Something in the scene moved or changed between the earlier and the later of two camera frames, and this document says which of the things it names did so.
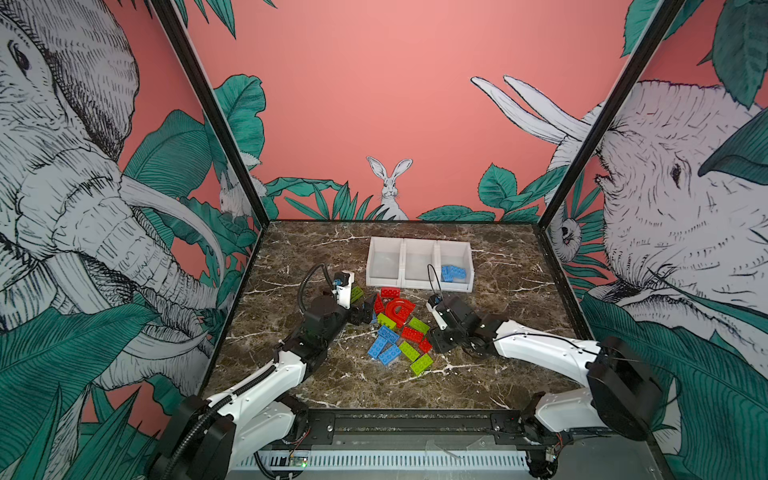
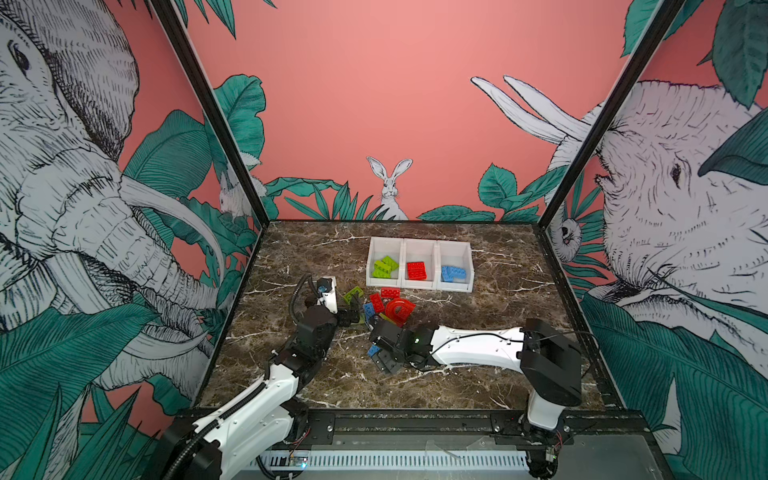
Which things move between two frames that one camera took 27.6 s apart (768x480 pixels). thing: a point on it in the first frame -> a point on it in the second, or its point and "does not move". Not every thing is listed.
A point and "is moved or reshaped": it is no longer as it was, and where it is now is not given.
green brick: x=357 y=293 does not move
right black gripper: x=438 y=341 -> x=382 y=361
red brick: x=412 y=334 is moved or reshaped
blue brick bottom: x=448 y=273 does not move
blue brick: x=448 y=273 does not move
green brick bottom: x=420 y=365 is moved or reshaped
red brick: x=390 y=292 does not move
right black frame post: x=660 y=25 does not move
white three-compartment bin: x=403 y=263 does not move
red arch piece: x=399 y=310 does not move
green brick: x=419 y=325 is moved or reshaped
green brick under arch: x=384 y=320 does not move
